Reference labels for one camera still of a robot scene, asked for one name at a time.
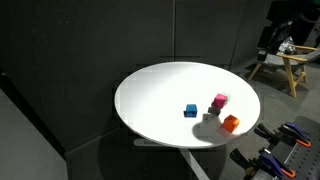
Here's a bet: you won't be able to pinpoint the pink block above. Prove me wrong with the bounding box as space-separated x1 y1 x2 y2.
211 93 230 110

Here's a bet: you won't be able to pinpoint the blue block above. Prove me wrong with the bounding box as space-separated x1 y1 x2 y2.
183 103 199 118

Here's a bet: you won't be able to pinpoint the grey block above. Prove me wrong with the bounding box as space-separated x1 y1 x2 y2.
207 105 222 117

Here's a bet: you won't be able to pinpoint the orange block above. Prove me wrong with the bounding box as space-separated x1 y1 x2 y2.
221 114 241 133

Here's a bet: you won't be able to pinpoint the black spring clamp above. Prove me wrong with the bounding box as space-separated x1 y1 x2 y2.
253 122 282 145

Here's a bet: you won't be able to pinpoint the wooden chair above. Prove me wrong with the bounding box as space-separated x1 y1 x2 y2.
248 44 319 99

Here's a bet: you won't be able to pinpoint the crumpled silver foil bag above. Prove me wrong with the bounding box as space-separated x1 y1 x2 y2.
278 36 297 55

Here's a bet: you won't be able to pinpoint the purple clamp with orange tips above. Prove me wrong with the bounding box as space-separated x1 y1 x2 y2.
279 121 313 149
256 148 297 179

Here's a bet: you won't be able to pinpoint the dark clothes pile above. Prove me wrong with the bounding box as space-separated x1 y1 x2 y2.
256 0 320 58

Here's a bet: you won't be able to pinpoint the blue orange clamps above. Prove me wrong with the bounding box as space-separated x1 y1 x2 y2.
266 115 320 180

